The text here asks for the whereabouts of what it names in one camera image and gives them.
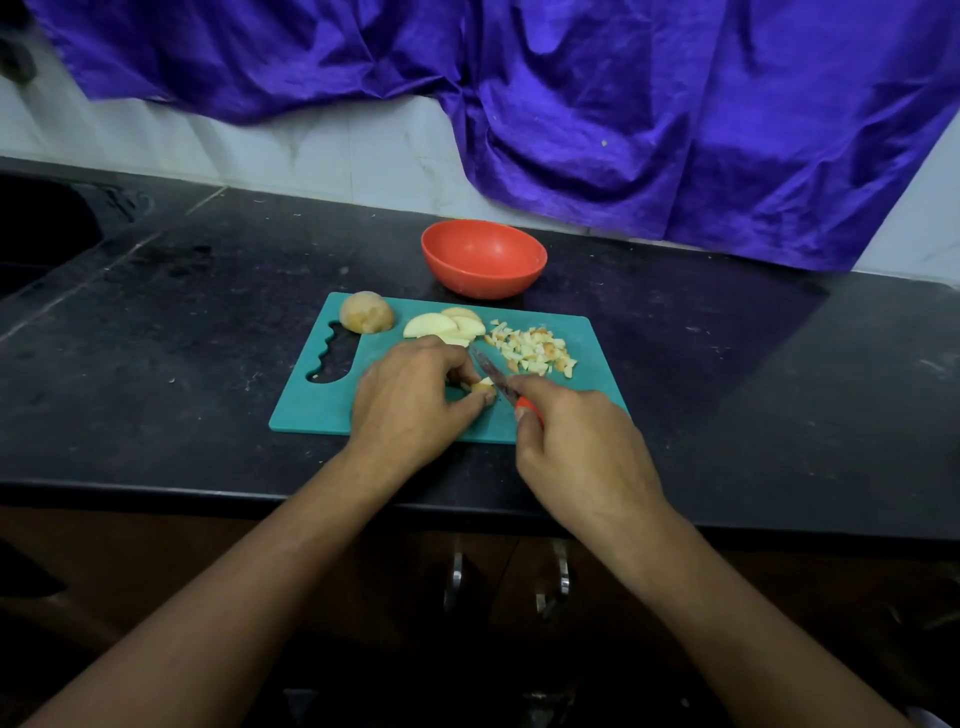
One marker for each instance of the purple cloth curtain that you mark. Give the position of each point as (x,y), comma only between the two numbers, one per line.
(675,105)

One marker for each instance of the person's left hand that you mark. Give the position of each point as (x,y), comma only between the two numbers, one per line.
(402,413)

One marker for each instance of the orange bowl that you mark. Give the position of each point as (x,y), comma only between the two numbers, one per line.
(483,258)

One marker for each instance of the metal faucet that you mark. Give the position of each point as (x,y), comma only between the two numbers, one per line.
(15,60)

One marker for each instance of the dark kitchen sink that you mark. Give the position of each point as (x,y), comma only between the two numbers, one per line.
(45,233)

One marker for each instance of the whole brown potato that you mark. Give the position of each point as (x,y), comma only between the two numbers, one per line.
(482,384)

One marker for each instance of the pile of diced apple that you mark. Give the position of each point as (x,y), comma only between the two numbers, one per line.
(530,350)

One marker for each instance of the person's right hand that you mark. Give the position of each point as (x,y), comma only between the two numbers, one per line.
(588,462)

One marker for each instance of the brown potato half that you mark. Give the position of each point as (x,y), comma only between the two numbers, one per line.
(366,312)

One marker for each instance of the person's left forearm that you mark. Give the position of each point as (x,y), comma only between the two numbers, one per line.
(195,630)

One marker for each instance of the person's right forearm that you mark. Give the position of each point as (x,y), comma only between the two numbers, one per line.
(750,638)

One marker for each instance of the teal plastic cutting board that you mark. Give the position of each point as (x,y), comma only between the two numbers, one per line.
(323,405)

